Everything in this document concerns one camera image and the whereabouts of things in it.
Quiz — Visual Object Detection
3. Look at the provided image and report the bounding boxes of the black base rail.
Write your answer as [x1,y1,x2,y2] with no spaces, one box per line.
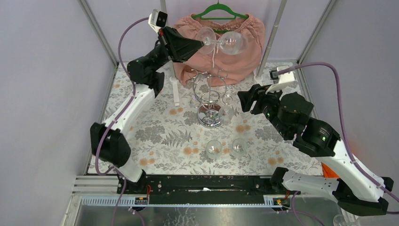
[116,174,302,205]

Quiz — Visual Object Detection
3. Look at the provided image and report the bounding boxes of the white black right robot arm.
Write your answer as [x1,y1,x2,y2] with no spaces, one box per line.
[237,84,393,216]

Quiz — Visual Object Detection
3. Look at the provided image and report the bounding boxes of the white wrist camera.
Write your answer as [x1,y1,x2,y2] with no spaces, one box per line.
[148,9,168,33]
[266,65,296,93]

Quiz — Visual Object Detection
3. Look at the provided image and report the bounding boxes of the clear wine glass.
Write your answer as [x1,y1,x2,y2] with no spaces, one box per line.
[195,27,247,55]
[219,94,234,125]
[231,138,247,158]
[206,140,222,159]

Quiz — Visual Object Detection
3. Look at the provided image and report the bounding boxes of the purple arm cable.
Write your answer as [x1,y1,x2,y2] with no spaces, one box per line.
[274,62,399,226]
[94,17,150,226]

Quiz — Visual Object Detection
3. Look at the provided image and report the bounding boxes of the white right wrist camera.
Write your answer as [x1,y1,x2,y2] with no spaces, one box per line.
[266,65,296,93]

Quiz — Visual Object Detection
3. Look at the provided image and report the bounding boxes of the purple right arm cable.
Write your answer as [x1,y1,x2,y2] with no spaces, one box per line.
[274,62,399,226]

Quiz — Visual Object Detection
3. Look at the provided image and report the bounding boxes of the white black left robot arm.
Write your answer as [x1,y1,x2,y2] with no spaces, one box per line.
[90,26,204,194]

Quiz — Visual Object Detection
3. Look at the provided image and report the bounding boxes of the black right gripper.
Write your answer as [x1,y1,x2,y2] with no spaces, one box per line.
[236,81,291,138]

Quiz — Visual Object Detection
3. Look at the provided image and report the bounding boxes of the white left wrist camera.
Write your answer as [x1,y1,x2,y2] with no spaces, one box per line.
[148,9,168,33]

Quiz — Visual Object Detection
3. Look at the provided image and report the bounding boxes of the orange cloth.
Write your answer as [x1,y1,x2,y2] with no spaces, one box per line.
[321,163,339,178]

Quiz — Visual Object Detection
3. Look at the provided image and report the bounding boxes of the chrome wine glass rack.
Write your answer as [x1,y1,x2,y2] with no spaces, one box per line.
[190,69,228,129]

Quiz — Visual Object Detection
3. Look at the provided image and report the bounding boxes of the floral table mat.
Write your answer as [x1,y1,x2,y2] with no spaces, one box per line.
[126,64,322,176]

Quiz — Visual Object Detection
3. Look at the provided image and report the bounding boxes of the green clothes hanger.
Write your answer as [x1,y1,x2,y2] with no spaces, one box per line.
[189,1,251,34]

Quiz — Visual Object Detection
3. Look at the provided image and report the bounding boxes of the pink shorts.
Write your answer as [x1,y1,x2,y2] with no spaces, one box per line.
[173,14,265,86]

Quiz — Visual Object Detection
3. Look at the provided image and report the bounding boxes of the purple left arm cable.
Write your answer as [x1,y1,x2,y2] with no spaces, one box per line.
[94,17,150,226]

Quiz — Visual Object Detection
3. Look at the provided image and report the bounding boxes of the clear wine glass front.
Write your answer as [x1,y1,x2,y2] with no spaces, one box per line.
[219,94,234,125]

